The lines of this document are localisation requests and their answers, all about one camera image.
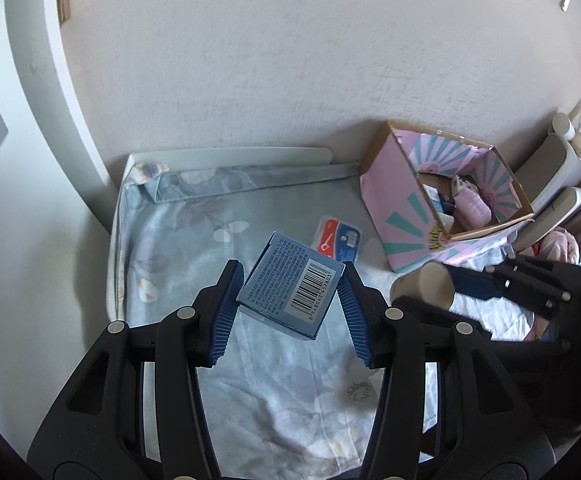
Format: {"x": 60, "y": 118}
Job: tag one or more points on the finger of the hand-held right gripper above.
{"x": 430, "y": 310}
{"x": 472, "y": 285}

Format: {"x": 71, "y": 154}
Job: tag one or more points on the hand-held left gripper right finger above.
{"x": 355, "y": 310}

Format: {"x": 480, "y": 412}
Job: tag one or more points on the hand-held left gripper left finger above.
{"x": 225, "y": 310}

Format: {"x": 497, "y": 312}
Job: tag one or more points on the tan cardboard tube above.
{"x": 423, "y": 285}

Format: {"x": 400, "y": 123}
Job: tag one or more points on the small blue box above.
{"x": 290, "y": 290}

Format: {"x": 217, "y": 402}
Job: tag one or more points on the small black bottle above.
{"x": 449, "y": 205}

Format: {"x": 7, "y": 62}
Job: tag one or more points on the white blue slim box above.
{"x": 433, "y": 196}

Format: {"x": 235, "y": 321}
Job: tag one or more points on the white patterned sock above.
{"x": 463, "y": 185}

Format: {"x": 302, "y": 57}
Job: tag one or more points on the pink teal printed cardboard box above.
{"x": 395, "y": 210}

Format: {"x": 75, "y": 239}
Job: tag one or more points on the red blue floss packet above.
{"x": 338, "y": 237}

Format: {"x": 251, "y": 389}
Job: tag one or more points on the pale blue floral bedsheet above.
{"x": 180, "y": 240}

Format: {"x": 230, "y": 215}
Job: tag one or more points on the white cylinder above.
{"x": 562, "y": 125}

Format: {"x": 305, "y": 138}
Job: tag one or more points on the white door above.
{"x": 20, "y": 220}

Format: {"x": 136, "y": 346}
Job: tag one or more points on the white door frame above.
{"x": 45, "y": 85}

